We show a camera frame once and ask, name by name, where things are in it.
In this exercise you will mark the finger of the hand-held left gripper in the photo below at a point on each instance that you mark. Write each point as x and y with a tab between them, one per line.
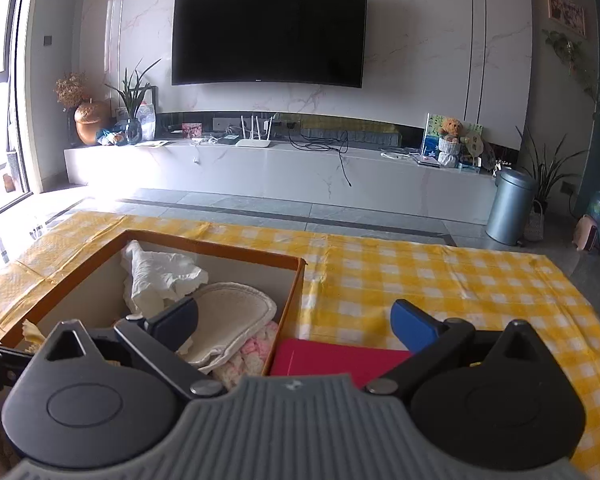
0	360

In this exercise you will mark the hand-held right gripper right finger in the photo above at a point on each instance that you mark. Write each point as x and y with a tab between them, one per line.
415	325

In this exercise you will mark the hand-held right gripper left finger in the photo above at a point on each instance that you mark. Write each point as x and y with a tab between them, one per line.
177	320

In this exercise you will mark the yellow snack bag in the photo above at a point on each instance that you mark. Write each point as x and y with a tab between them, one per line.
32	331

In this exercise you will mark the white tissue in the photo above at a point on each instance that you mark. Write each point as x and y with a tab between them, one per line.
155	270

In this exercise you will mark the beige terry cloth mitt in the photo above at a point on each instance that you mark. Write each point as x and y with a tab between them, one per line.
235	310

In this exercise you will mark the pink fluffy cloth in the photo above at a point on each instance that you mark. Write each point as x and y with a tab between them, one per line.
252	350

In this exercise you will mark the yellow checked tablecloth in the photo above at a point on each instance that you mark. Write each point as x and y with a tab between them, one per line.
430	280

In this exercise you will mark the red flat box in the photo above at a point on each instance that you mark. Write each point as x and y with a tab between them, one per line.
325	360

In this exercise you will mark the grey metal trash bin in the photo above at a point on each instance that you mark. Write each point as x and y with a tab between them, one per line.
509	205

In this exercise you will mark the white marble TV bench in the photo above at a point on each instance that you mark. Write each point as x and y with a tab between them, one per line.
280	175

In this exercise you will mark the white papers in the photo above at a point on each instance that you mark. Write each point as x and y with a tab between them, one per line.
152	143

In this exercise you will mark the teddy bear in white wrap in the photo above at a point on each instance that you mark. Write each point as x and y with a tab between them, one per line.
451	142

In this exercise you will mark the black set-top box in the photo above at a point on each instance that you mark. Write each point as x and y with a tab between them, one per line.
227	140

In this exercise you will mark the small photo card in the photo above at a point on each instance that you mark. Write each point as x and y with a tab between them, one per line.
191	130

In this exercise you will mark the long-leaf potted plant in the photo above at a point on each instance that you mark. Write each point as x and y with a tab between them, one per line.
545	185

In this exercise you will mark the blue snack packet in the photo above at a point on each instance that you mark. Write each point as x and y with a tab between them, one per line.
111	137

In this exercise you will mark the small pink heater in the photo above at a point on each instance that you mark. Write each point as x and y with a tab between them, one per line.
586	232

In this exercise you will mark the white router with antennas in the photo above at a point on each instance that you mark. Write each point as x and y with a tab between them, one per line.
254	141

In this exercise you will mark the white plastic bag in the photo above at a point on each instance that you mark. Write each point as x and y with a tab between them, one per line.
147	120

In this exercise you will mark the green plant in glass vase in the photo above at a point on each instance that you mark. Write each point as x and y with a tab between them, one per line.
132	110

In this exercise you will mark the copper acorn-shaped jar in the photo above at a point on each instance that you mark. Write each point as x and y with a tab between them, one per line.
91	122

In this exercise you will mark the dried flower bunch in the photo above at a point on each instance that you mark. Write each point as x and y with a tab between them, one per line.
71	91

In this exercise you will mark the black television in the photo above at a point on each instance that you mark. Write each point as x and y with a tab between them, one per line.
270	30

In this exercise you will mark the hanging vine plant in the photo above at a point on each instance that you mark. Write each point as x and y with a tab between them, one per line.
572	55

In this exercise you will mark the pink framed wall picture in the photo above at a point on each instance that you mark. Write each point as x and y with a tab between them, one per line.
566	10

